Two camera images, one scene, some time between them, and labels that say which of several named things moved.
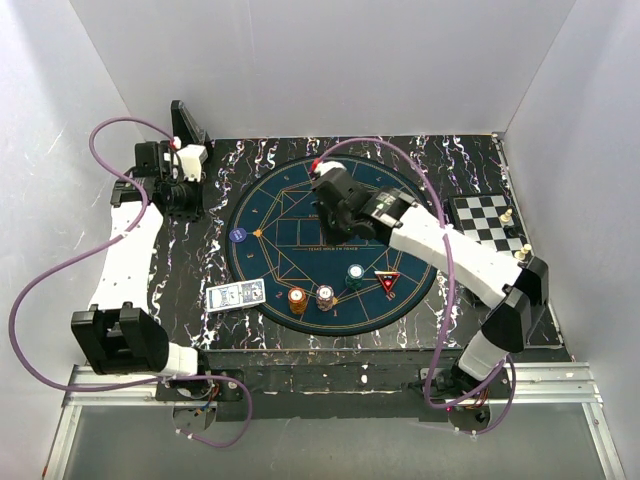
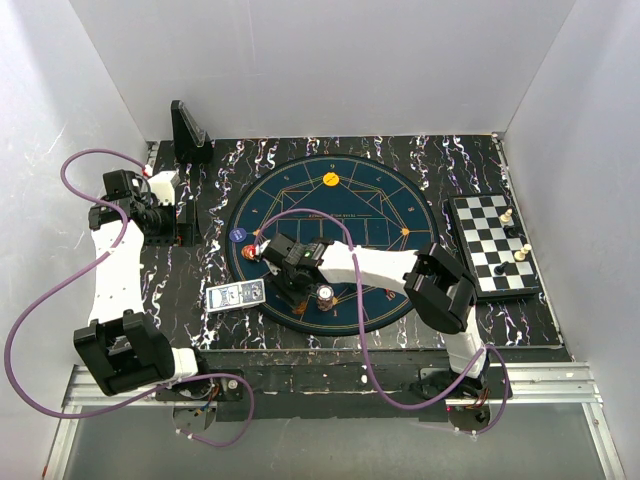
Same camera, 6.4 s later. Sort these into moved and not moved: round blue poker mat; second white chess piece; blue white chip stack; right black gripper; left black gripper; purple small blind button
Moved: left black gripper; right black gripper
Not moved: second white chess piece; purple small blind button; round blue poker mat; blue white chip stack
